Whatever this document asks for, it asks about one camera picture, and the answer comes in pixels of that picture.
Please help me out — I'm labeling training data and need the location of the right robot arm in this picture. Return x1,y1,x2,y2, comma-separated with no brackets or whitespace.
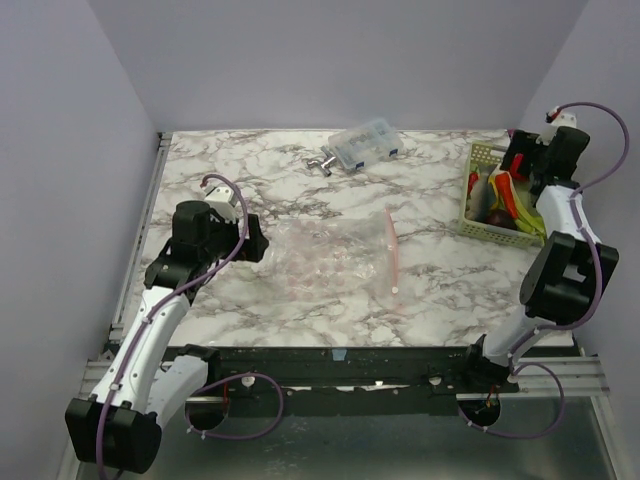
459,126,619,392

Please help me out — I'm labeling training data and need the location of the green plastic basket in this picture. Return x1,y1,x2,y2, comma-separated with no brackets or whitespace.
458,142,546,248

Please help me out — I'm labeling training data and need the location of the blue tape piece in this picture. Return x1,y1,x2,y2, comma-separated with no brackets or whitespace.
331,348,347,361

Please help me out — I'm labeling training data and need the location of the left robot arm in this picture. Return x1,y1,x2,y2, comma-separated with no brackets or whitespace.
65,199,269,473

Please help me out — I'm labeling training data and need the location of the grey fake fish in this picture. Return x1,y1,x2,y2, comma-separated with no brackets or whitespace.
465,176,492,222

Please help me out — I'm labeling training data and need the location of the orange fake carrot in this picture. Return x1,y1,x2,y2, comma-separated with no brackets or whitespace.
493,172,519,219

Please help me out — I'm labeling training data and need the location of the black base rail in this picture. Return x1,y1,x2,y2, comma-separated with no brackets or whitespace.
102,342,586,419

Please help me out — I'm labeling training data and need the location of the yellow fake food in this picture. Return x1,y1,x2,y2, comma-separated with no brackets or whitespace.
487,176,500,211

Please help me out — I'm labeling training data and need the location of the aluminium frame rail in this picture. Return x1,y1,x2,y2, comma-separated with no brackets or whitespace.
54,131,174,480

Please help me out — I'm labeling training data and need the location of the green fake lettuce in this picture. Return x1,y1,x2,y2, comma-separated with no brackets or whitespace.
512,190,546,241

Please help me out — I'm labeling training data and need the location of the red fake chili pepper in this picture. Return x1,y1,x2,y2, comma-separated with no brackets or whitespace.
467,171,479,196

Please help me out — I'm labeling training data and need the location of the clear plastic screw box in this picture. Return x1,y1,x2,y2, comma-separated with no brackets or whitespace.
327,118,403,171

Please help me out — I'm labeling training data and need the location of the chrome metal faucet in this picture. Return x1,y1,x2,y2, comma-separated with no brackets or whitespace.
305,146,337,177

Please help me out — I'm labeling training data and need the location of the clear zip top bag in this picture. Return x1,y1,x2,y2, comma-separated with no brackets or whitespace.
259,209,400,302

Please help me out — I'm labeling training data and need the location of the dark purple fake eggplant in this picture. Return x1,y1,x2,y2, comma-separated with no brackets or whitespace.
485,209,517,230

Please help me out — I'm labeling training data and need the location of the red fake tomato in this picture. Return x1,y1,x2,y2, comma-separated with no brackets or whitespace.
509,153,529,182

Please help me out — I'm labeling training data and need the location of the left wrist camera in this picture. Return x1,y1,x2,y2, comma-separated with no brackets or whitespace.
204,185,238,223

